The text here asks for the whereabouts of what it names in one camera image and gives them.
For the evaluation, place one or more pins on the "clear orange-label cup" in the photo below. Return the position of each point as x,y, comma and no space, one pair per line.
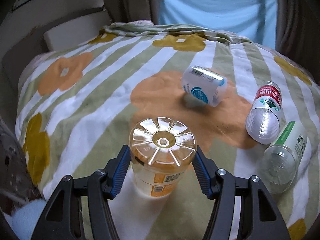
161,151

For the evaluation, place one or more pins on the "white blue-label cup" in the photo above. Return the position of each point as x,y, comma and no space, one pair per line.
204,84

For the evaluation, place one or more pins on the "floral striped blanket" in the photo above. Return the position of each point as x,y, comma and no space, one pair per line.
77,107

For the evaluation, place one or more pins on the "dark headboard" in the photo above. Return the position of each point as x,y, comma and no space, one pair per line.
16,59

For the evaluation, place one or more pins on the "white pillow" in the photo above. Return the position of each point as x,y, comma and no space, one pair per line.
76,31

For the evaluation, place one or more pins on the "light blue hanging cloth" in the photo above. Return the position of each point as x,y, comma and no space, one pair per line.
254,19

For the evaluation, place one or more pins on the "right brown curtain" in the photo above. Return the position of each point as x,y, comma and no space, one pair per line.
297,33

